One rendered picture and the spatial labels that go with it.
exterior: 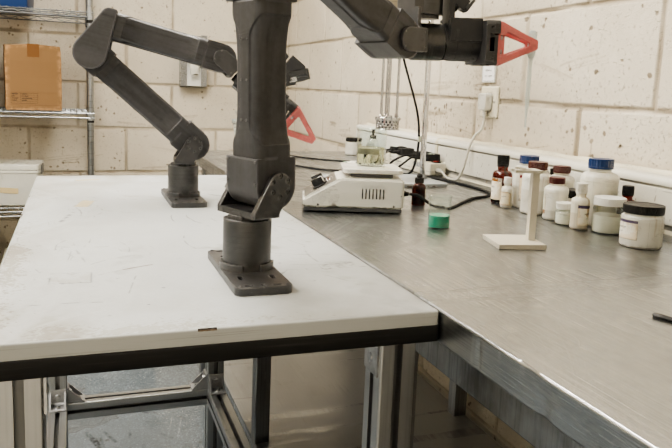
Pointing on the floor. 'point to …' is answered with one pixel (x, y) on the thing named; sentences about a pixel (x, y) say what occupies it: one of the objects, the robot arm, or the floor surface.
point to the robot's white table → (181, 309)
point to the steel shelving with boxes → (35, 68)
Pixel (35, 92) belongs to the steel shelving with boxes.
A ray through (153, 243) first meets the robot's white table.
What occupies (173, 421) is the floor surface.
